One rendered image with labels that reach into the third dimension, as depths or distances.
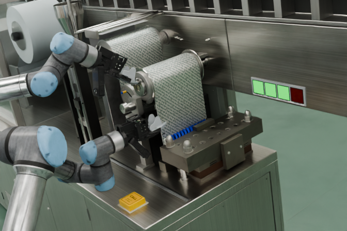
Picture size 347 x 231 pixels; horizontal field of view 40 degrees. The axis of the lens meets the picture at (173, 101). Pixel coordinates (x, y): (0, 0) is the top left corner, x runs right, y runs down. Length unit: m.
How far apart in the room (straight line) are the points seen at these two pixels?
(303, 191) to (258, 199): 1.43
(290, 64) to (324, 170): 1.99
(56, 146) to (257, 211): 0.93
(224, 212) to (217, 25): 0.72
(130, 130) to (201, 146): 0.27
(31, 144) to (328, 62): 0.95
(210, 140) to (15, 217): 0.79
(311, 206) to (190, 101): 1.53
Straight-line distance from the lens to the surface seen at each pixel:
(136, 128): 1.78
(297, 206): 3.25
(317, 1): 1.60
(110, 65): 1.74
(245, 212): 1.96
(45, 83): 1.55
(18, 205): 1.39
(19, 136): 1.45
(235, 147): 1.86
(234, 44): 1.89
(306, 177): 3.55
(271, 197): 2.06
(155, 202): 1.76
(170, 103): 1.88
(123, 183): 1.93
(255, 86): 1.86
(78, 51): 1.67
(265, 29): 1.75
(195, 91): 1.95
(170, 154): 1.81
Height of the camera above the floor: 1.82
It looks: 20 degrees down
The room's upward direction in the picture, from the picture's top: 10 degrees counter-clockwise
